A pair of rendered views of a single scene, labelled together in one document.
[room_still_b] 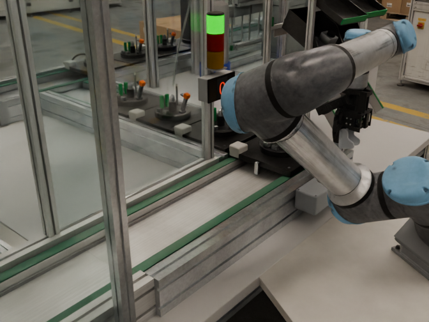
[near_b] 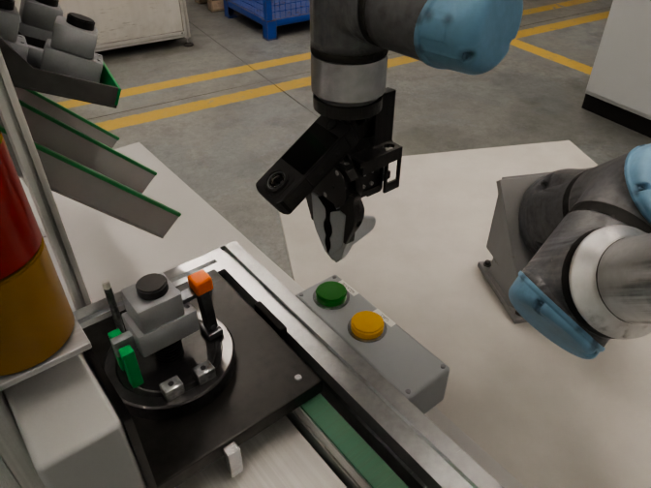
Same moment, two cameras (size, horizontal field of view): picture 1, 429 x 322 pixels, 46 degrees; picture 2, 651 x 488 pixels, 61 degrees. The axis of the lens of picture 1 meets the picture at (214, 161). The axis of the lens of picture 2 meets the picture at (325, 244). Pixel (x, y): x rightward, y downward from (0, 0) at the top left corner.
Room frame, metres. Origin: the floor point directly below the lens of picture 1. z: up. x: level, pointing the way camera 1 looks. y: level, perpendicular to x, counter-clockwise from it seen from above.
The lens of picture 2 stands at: (1.28, 0.15, 1.45)
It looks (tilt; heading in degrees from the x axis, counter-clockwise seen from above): 38 degrees down; 281
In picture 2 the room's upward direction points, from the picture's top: straight up
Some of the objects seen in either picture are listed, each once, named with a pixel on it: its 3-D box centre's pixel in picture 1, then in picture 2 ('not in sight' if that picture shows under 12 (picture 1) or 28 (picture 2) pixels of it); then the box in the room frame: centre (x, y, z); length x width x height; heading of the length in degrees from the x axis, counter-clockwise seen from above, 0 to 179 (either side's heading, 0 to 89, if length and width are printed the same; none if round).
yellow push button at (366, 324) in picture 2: not in sight; (367, 326); (1.31, -0.32, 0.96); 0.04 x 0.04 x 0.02
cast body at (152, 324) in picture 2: not in sight; (148, 312); (1.53, -0.21, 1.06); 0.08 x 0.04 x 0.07; 49
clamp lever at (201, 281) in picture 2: not in sight; (198, 305); (1.49, -0.25, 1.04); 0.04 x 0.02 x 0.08; 49
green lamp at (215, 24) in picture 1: (215, 23); not in sight; (1.45, 0.00, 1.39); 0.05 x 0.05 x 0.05
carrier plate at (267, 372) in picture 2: (279, 151); (173, 371); (1.52, -0.22, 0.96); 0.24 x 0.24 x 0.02; 49
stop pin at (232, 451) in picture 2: (256, 168); (232, 459); (1.42, -0.13, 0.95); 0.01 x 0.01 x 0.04; 49
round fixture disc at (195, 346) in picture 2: (280, 145); (170, 359); (1.52, -0.22, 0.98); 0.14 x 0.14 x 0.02
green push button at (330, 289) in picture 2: not in sight; (330, 295); (1.37, -0.37, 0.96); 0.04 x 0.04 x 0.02
